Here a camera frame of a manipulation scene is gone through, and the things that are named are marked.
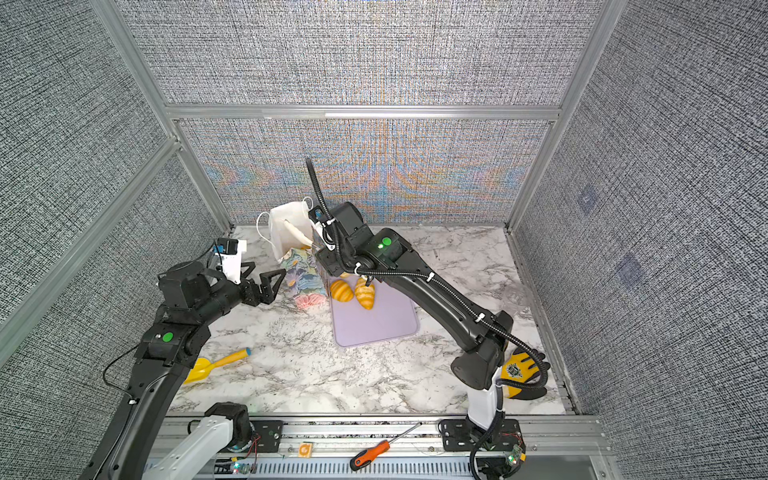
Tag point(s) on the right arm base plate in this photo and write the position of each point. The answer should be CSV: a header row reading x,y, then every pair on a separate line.
x,y
461,435

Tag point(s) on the lilac plastic tray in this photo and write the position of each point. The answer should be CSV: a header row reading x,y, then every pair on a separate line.
x,y
393,316

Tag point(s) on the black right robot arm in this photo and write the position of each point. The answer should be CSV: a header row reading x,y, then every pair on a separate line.
x,y
350,246

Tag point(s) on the yellow plastic scoop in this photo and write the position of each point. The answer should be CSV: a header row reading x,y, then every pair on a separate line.
x,y
204,367

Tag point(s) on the long scored bread loaf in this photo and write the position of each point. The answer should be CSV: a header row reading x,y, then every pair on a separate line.
x,y
365,294

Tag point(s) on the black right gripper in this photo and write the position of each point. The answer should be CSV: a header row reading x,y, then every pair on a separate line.
x,y
328,259

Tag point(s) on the small striped croissant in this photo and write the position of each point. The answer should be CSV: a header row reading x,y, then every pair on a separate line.
x,y
341,291

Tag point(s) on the floral paper gift bag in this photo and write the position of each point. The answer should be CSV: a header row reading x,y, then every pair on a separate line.
x,y
304,284

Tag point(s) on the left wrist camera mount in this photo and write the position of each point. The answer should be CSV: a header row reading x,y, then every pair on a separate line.
x,y
230,252

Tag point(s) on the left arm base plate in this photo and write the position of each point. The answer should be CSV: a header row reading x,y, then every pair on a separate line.
x,y
265,437

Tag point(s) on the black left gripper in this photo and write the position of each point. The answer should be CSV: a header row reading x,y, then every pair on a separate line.
x,y
268,294

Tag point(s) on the orange handled screwdriver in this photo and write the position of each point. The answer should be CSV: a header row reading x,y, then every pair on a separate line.
x,y
367,456

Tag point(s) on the yellow black work glove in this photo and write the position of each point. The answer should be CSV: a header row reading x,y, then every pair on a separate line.
x,y
520,367

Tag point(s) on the small orange tag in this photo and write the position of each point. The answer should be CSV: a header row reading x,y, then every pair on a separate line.
x,y
305,450

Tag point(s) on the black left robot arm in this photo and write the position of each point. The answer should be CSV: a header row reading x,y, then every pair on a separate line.
x,y
194,297

